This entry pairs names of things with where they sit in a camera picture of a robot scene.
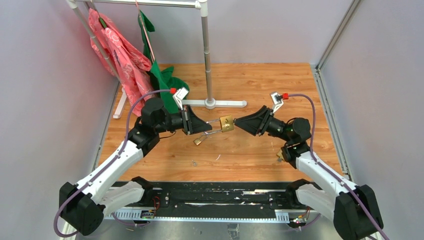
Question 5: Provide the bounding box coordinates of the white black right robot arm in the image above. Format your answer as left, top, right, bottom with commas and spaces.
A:
234, 106, 384, 240

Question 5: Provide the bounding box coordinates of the small brass padlock with key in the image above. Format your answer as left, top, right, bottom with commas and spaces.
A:
193, 133, 208, 146

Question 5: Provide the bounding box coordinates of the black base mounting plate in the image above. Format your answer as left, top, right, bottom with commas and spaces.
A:
130, 181, 307, 218

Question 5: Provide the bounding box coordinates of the white metal clothes rack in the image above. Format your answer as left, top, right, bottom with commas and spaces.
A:
66, 0, 247, 109

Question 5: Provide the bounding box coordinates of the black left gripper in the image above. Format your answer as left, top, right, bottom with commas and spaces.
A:
155, 104, 212, 135

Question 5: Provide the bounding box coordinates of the slotted grey cable duct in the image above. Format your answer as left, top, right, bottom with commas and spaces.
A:
114, 208, 291, 224

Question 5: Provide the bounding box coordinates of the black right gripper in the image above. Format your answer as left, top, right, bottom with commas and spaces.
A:
235, 105, 294, 144

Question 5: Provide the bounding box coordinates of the green garment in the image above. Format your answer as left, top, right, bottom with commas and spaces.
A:
137, 11, 190, 115

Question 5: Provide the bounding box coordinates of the pink patterned garment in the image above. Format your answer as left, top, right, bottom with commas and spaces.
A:
88, 8, 154, 117

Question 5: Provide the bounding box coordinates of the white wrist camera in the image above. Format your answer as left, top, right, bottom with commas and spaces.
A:
170, 87, 189, 110
270, 92, 284, 114

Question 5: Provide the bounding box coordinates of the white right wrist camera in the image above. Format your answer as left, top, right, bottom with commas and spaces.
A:
270, 92, 284, 114

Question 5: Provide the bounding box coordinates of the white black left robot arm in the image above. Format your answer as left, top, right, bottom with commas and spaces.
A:
54, 97, 212, 236

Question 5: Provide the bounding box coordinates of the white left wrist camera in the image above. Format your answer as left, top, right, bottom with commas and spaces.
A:
170, 87, 189, 110

